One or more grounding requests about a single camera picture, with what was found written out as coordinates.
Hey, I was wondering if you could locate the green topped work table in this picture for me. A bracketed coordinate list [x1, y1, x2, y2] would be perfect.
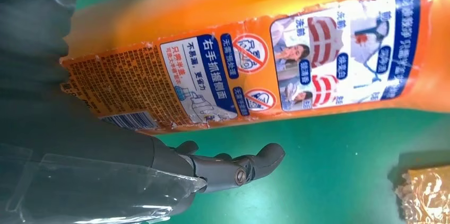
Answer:
[75, 0, 450, 224]

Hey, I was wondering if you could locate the yellow plastic wrapped sheet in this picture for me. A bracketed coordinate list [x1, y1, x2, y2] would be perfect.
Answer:
[395, 165, 450, 224]

